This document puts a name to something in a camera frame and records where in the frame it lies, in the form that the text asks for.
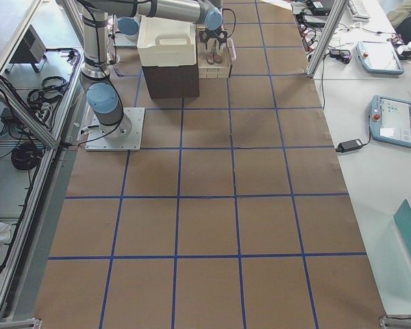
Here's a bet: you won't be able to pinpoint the aluminium frame post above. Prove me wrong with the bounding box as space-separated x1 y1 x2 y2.
306 0 348 78

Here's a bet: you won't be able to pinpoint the far blue teach pendant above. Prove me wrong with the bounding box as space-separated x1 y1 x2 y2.
356 41 404 75

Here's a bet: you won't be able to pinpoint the grey orange scissors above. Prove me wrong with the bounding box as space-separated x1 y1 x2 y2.
206 40 223 64

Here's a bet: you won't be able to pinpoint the white plastic tray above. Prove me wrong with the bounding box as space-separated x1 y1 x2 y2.
137 16 197 67

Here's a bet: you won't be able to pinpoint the near blue teach pendant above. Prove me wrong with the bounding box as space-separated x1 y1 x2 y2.
369 95 411 149

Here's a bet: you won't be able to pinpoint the coiled black cables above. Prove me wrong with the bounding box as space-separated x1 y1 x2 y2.
10 141 44 171

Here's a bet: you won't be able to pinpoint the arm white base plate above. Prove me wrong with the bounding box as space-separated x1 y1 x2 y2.
84 108 145 151

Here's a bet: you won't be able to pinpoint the black power adapter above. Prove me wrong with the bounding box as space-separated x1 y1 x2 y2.
336 138 364 153

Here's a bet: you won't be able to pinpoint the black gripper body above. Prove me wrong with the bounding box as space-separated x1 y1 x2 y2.
198 28 228 43

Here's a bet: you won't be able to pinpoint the dark brown wooden cabinet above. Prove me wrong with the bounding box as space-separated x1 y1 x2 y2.
142 64 199 99

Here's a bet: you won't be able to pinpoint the blue teach pendant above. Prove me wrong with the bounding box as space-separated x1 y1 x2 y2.
369 95 411 149
356 41 404 75

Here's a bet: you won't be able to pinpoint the white keyboard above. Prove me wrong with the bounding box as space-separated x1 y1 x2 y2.
347 0 371 22

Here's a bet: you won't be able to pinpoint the grey control box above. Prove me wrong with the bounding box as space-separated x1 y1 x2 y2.
5 24 47 73

